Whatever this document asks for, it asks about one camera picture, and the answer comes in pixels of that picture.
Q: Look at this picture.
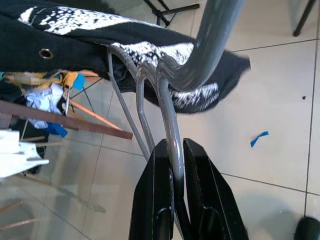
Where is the white cloth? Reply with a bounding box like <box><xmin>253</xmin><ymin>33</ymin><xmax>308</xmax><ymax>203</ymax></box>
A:
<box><xmin>24</xmin><ymin>83</ymin><xmax>65</xmax><ymax>130</ymax></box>

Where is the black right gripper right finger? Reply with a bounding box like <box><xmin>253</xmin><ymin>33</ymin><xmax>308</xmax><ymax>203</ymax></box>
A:
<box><xmin>182</xmin><ymin>137</ymin><xmax>250</xmax><ymax>240</ymax></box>

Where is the white board stack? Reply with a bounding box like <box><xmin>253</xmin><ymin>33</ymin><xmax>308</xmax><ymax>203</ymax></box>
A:
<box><xmin>0</xmin><ymin>129</ymin><xmax>50</xmax><ymax>179</ymax></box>

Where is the black robot foot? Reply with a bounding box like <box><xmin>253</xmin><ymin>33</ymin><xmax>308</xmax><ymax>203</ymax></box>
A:
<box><xmin>294</xmin><ymin>216</ymin><xmax>320</xmax><ymax>240</ymax></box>

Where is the blue tape piece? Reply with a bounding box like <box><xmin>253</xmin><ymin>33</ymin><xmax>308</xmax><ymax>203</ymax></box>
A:
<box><xmin>249</xmin><ymin>130</ymin><xmax>270</xmax><ymax>148</ymax></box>

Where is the brown wooden bar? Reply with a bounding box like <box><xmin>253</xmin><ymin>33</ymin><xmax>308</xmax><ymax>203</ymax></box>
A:
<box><xmin>0</xmin><ymin>99</ymin><xmax>134</xmax><ymax>140</ymax></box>

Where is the grey plastic hanger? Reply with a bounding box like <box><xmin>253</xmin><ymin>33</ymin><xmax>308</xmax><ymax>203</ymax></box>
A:
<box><xmin>106</xmin><ymin>0</ymin><xmax>247</xmax><ymax>240</ymax></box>

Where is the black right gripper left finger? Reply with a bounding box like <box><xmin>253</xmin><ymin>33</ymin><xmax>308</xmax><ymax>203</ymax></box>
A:
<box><xmin>128</xmin><ymin>138</ymin><xmax>176</xmax><ymax>240</ymax></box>

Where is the black garment with white print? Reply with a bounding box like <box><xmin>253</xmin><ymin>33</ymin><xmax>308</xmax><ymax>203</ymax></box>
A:
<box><xmin>0</xmin><ymin>0</ymin><xmax>252</xmax><ymax>115</ymax></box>

